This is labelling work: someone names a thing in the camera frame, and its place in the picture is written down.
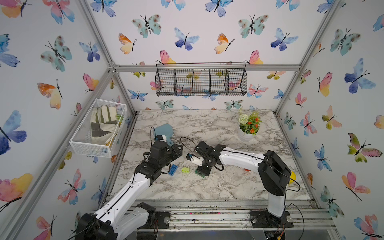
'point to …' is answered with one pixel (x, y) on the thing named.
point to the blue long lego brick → (172, 169)
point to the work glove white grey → (103, 123)
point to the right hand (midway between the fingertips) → (201, 167)
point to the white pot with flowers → (249, 126)
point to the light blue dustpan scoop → (165, 130)
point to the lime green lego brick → (185, 170)
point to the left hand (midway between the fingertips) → (181, 147)
